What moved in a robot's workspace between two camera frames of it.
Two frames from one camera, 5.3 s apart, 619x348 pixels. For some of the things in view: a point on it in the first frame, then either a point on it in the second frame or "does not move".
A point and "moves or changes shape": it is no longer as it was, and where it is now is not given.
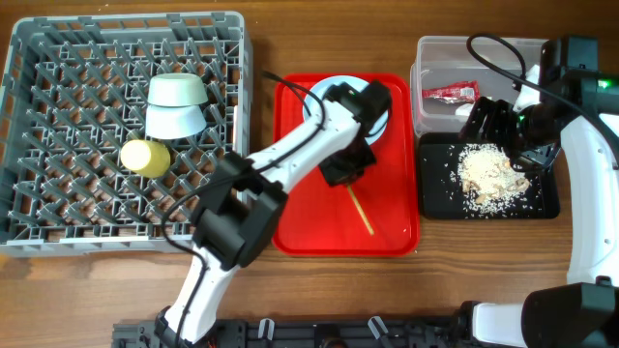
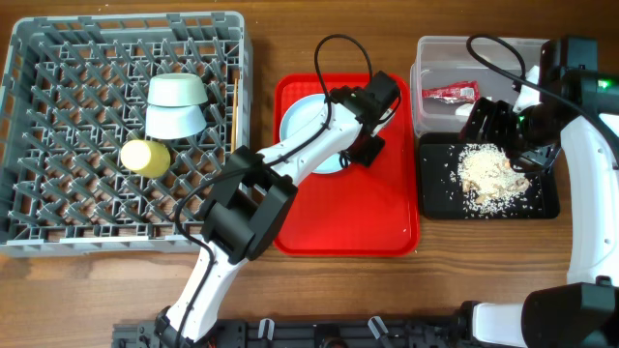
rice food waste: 487,184 does not move
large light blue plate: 312,107 moves or changes shape
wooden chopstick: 360,210 to 234,118
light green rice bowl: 177,89 does not move
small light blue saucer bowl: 174,122 does not move
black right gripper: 499,111 does not move
